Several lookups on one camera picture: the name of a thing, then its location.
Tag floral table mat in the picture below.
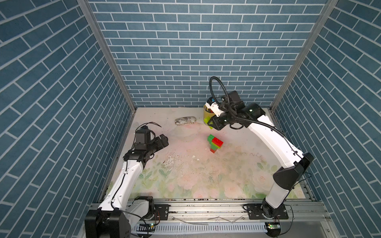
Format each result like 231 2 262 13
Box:
122 108 280 199

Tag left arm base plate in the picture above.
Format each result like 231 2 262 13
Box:
154 204 170 221

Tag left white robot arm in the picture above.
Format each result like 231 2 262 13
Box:
84 123 169 238

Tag green long lego brick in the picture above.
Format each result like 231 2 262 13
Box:
207 134 215 143

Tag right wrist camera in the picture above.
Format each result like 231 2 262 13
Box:
204 97 224 117

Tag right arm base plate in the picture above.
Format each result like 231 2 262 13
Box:
242 201 289 220

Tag red long lego brick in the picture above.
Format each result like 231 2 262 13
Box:
211 137 223 148

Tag yellow cup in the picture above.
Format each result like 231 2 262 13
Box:
203 105 215 118

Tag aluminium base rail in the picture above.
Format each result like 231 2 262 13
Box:
129 199 331 238

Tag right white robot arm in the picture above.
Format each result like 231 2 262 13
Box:
205 91 314 219

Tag lime lego brick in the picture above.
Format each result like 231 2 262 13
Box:
210 143 220 150
203 117 213 130

